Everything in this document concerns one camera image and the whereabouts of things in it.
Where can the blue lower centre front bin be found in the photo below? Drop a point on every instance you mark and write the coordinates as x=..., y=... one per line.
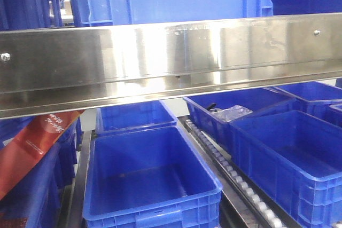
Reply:
x=150, y=178

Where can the roller track with white wheels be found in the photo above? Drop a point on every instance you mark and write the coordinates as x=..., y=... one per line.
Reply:
x=241, y=206

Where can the blue lower centre rear bin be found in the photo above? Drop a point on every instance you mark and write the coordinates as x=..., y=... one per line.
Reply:
x=127, y=118

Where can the steel rail screw right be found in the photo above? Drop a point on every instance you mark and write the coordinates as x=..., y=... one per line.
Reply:
x=317, y=32

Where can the stainless steel shelf rail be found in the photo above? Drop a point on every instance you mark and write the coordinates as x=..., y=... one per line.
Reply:
x=66, y=69

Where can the clear plastic bag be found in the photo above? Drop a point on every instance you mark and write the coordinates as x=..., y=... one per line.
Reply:
x=231, y=113

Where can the steel rail screw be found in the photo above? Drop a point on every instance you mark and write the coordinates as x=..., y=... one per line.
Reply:
x=5, y=57
x=317, y=32

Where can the steel rail screw left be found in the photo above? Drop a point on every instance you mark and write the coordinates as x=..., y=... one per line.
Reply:
x=5, y=57

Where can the blue far right bin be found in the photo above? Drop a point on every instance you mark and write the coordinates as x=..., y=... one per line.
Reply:
x=317, y=99

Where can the blue lower right front bin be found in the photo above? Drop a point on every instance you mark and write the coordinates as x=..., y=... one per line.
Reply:
x=295, y=159

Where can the metal divider rail left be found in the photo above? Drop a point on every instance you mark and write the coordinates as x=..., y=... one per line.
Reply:
x=75, y=215

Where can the dark blue upper left bin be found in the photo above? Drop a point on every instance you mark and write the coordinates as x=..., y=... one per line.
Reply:
x=30, y=14

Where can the blue lower right rear bin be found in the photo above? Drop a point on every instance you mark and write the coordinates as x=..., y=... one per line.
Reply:
x=262, y=101

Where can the red cardboard box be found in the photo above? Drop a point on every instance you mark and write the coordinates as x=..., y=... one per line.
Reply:
x=30, y=145

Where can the blue lower left front bin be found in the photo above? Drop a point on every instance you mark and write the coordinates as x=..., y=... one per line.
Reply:
x=35, y=201

